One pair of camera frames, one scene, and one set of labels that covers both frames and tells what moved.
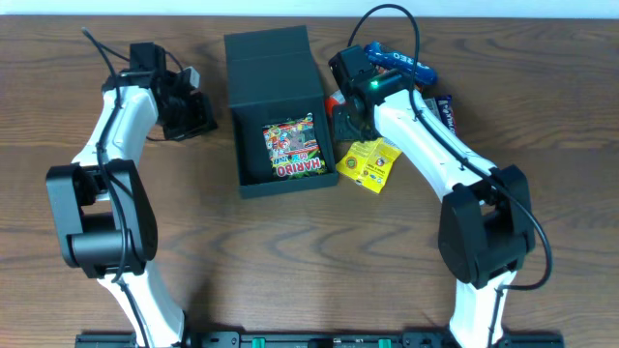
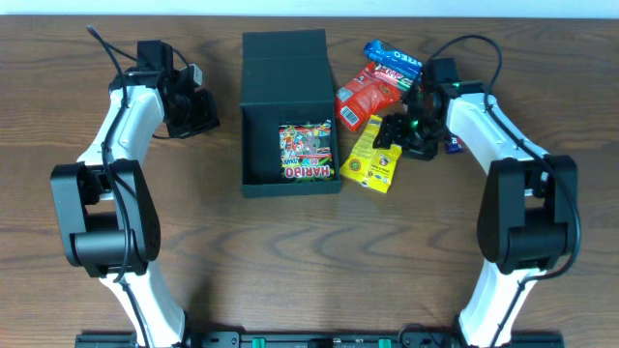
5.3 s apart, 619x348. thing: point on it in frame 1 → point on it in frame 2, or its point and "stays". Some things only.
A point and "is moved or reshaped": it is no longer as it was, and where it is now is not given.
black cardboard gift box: x=274 y=76 is moved or reshaped
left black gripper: x=191 y=122 stays
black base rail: x=319 y=340 stays
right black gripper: x=346 y=125 → x=403 y=133
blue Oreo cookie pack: x=377 y=54 stays
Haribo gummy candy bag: x=293 y=148 is moved or reshaped
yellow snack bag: x=368 y=162 stays
